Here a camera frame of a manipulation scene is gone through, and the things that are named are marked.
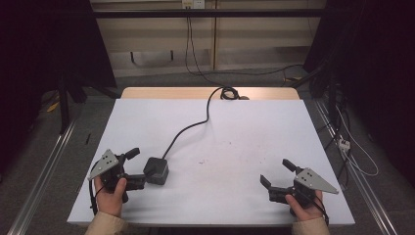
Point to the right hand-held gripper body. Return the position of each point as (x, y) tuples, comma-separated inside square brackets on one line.
[(311, 183)]

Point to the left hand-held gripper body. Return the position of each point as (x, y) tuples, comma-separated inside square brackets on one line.
[(103, 163)]

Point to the black cube power adapter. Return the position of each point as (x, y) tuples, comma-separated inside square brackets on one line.
[(160, 170)]

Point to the person's right hand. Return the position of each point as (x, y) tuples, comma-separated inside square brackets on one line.
[(305, 211)]

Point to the person's left hand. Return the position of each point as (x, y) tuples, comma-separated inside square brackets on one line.
[(109, 200)]

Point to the white table cover board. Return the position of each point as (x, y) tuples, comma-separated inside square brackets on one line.
[(235, 169)]

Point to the white power strip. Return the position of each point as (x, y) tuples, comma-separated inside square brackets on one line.
[(344, 144)]

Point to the black metal stand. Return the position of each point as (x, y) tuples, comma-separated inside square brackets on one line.
[(63, 107)]

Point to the wooden table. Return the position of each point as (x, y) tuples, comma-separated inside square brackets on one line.
[(169, 93)]

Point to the yellow floor tape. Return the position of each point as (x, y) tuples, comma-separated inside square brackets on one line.
[(53, 107)]

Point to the black curtain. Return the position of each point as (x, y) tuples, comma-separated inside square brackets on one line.
[(372, 42), (49, 49)]

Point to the aluminium floor rail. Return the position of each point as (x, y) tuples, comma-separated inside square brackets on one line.
[(359, 176), (42, 176)]

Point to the black horizontal frame bar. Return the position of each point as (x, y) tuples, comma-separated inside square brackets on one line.
[(208, 13)]

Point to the white wall socket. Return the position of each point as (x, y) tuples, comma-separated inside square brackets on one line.
[(193, 3)]

